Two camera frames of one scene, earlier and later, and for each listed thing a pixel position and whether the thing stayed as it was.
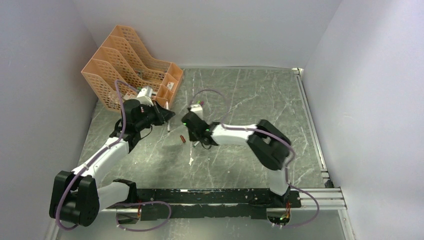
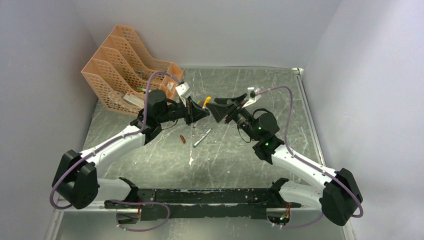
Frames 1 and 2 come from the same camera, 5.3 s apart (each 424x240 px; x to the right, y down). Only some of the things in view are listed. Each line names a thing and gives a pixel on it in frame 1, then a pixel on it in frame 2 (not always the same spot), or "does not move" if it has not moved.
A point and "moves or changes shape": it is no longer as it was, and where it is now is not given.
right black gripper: x=192 y=137 to x=223 y=106
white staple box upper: x=170 y=85 does not move
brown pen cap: x=183 y=139 does not move
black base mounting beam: x=155 y=204 does not move
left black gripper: x=162 y=115 to x=193 y=112
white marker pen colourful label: x=168 y=122 moves or changes shape
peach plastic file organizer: x=122 y=66 does not move
